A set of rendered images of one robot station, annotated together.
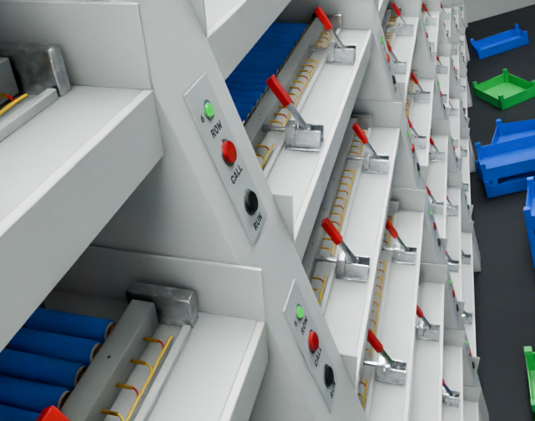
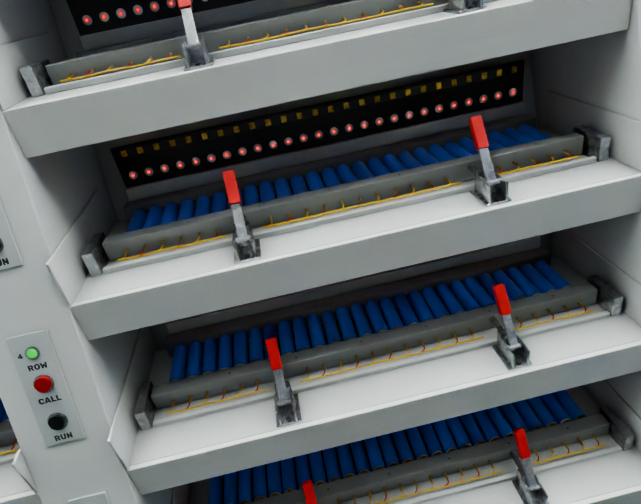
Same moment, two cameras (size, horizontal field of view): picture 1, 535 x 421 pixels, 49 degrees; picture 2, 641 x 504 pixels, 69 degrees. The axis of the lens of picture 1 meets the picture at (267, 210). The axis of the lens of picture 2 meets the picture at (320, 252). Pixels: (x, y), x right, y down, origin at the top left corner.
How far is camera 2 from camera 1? 77 cm
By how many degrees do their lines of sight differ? 58
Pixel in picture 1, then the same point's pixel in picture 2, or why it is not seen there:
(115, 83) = not seen: outside the picture
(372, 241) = (316, 244)
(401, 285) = (453, 370)
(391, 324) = (372, 385)
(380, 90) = (631, 98)
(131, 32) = not seen: outside the picture
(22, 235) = not seen: outside the picture
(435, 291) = (635, 474)
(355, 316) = (176, 275)
